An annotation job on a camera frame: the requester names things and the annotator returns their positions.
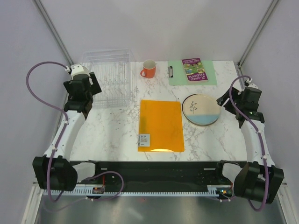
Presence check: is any cream leaf pattern plate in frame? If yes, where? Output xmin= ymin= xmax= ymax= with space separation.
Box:
xmin=182 ymin=94 xmax=221 ymax=124

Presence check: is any green cream branch plate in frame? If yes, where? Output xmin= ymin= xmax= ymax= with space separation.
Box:
xmin=191 ymin=121 xmax=216 ymax=127

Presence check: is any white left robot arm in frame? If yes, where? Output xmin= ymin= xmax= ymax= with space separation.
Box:
xmin=32 ymin=72 xmax=103 ymax=191

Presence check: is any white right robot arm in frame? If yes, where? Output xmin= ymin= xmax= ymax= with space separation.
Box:
xmin=214 ymin=85 xmax=284 ymax=204

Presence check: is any purple book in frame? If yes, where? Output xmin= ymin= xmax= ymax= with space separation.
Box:
xmin=182 ymin=58 xmax=208 ymax=84

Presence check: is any orange mug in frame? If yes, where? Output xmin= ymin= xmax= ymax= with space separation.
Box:
xmin=140 ymin=60 xmax=156 ymax=78

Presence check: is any green clipboard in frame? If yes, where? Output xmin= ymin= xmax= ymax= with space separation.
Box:
xmin=168 ymin=58 xmax=217 ymax=85

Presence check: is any orange plastic folder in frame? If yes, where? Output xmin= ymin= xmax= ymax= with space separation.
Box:
xmin=138 ymin=99 xmax=185 ymax=153

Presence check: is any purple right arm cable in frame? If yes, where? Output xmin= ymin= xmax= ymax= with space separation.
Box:
xmin=228 ymin=75 xmax=269 ymax=212

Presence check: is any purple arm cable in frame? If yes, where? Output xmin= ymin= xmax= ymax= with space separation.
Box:
xmin=25 ymin=61 xmax=124 ymax=203
xmin=228 ymin=75 xmax=269 ymax=212

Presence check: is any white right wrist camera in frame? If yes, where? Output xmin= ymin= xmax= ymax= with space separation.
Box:
xmin=244 ymin=78 xmax=258 ymax=89

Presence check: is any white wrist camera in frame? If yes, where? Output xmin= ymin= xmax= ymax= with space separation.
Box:
xmin=64 ymin=63 xmax=90 ymax=79
xmin=244 ymin=78 xmax=258 ymax=89

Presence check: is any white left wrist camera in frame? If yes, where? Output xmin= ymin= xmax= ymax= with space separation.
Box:
xmin=64 ymin=63 xmax=90 ymax=79

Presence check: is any white wire dish rack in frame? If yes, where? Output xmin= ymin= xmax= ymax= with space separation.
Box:
xmin=81 ymin=49 xmax=135 ymax=109

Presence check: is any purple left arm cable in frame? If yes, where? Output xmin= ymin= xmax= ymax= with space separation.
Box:
xmin=25 ymin=61 xmax=124 ymax=203

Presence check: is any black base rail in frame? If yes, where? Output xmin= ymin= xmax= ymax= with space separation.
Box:
xmin=82 ymin=161 xmax=231 ymax=192

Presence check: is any left aluminium frame post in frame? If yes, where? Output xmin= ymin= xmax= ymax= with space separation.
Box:
xmin=32 ymin=0 xmax=74 ymax=65

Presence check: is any aluminium frame post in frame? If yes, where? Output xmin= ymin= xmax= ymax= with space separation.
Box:
xmin=32 ymin=0 xmax=74 ymax=65
xmin=236 ymin=0 xmax=280 ymax=69

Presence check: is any white slotted cable duct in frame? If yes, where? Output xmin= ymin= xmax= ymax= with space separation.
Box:
xmin=43 ymin=185 xmax=236 ymax=196

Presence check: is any right aluminium frame post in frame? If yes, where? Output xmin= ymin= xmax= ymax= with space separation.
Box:
xmin=236 ymin=0 xmax=280 ymax=69

